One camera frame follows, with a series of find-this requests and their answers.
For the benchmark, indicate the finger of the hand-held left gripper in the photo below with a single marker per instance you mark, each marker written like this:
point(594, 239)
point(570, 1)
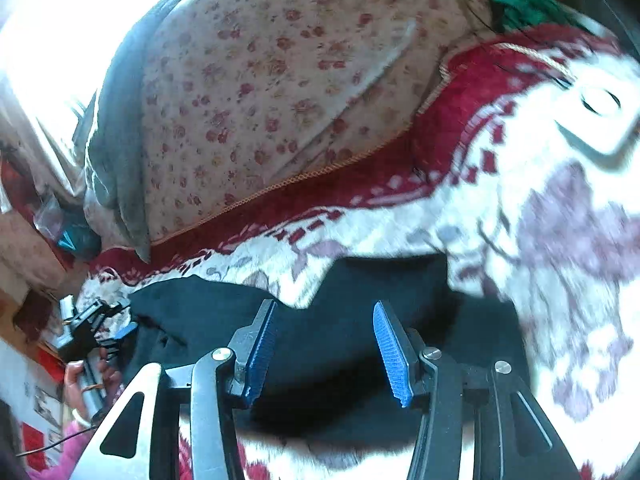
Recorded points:
point(126, 331)
point(102, 307)

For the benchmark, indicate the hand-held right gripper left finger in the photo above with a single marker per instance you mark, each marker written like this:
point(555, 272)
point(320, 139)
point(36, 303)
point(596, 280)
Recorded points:
point(261, 350)

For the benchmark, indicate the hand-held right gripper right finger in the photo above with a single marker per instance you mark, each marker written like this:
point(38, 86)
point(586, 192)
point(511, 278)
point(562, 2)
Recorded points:
point(391, 350)

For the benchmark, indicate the black pants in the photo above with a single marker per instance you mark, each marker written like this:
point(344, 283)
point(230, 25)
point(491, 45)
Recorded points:
point(325, 310)

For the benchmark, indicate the person's left forearm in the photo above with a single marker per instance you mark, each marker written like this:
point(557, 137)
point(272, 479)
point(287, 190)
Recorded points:
point(60, 452)

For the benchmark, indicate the person's left hand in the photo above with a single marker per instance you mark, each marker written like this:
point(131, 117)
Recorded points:
point(72, 390)

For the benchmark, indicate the teal bag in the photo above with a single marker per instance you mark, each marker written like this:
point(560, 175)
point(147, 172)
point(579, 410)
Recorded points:
point(75, 242)

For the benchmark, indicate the floral pillow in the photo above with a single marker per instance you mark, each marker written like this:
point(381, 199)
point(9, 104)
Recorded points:
point(30, 260)

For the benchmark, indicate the clear plastic bag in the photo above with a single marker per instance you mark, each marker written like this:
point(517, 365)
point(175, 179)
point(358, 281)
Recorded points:
point(47, 215)

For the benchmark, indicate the grey fleece blanket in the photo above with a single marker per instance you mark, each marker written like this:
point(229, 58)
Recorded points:
point(120, 160)

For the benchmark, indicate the red white floral blanket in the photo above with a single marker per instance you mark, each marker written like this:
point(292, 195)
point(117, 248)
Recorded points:
point(500, 240)

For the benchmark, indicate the cream curtain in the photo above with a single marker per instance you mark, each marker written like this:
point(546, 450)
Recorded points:
point(45, 145)

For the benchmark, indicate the cream floral quilt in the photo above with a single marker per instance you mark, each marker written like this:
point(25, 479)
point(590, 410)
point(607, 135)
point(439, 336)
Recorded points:
point(280, 85)

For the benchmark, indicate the white plastic device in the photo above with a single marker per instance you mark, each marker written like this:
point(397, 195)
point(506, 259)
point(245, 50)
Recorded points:
point(602, 127)

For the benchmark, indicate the green cloth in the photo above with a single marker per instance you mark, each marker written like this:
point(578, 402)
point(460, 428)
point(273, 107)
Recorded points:
point(520, 0)

